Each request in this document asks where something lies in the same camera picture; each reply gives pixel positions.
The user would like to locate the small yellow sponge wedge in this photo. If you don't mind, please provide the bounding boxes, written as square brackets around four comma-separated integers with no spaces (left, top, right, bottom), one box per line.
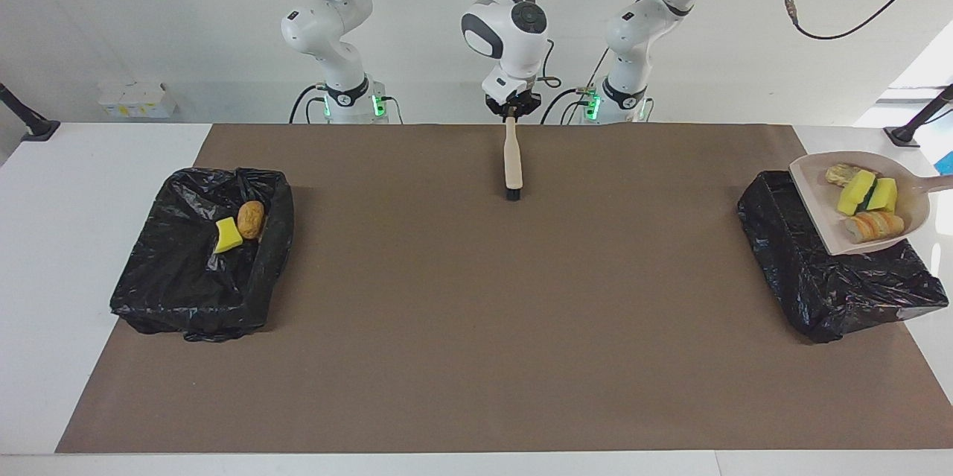
[213,217,243,254]

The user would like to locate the brown toy bread roll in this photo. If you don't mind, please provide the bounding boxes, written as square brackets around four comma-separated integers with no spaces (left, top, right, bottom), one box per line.
[237,200,267,240]

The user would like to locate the black camera stand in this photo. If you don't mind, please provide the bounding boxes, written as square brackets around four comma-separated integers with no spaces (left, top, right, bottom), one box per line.
[0,83,60,142]
[884,83,953,147]

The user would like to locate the notched yellow sponge piece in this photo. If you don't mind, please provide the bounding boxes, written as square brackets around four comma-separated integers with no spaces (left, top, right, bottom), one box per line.
[837,169,878,217]

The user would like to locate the white boxes with yellow labels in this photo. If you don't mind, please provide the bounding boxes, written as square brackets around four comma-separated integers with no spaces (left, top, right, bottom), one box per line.
[98,83,178,119]

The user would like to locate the beige hand brush black bristles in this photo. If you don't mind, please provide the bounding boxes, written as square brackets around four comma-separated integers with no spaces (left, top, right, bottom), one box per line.
[503,114,524,202]

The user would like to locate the brown table mat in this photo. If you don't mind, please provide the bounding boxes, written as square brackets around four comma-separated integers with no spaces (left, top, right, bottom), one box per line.
[56,124,953,454]

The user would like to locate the beige plastic dustpan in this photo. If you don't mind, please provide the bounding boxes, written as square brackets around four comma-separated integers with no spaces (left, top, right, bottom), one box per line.
[789,151,953,256]

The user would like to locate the black base cable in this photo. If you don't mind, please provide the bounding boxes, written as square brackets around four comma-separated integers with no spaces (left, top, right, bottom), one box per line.
[541,85,596,125]
[290,85,328,124]

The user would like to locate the striped orange toy bread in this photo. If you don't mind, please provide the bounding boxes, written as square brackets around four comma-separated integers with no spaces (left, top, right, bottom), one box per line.
[843,211,906,244]

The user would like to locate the black bag lined bin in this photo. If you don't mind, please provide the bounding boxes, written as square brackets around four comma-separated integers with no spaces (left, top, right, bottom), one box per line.
[110,167,295,343]
[737,170,950,344]

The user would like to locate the yellow sponge block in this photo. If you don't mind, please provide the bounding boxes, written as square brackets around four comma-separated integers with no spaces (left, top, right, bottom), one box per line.
[867,177,899,214]

